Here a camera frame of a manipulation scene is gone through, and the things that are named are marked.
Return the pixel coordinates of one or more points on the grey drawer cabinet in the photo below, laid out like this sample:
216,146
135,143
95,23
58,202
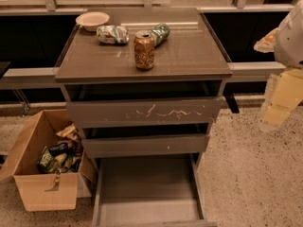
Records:
188,64

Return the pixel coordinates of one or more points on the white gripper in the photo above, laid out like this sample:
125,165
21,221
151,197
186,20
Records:
291,42

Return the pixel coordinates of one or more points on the grey open bottom drawer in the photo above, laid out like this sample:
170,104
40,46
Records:
151,191

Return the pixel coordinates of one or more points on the tan snack bag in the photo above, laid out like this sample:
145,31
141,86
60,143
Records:
70,132

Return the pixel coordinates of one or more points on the dark bottle in box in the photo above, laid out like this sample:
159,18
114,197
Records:
58,149

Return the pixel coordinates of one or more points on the crumpled white green can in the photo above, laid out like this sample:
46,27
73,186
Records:
113,34

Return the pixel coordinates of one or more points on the grey top drawer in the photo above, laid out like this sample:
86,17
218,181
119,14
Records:
126,113

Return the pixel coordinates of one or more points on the metal window rail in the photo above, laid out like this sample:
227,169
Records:
41,78

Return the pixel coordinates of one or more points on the beige bowl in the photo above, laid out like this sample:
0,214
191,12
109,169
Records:
92,20

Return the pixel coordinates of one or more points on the cardboard box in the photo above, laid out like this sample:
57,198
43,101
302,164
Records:
46,192

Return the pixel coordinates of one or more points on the orange soda can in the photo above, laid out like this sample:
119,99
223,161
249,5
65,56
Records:
144,50

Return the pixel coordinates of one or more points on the green snack bag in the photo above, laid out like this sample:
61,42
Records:
47,163

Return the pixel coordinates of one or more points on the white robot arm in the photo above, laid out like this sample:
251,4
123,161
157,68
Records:
286,41

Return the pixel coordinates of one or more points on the grey middle drawer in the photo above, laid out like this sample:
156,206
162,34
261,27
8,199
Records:
143,146

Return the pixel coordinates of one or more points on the green soda can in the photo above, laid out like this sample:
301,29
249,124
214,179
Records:
160,33

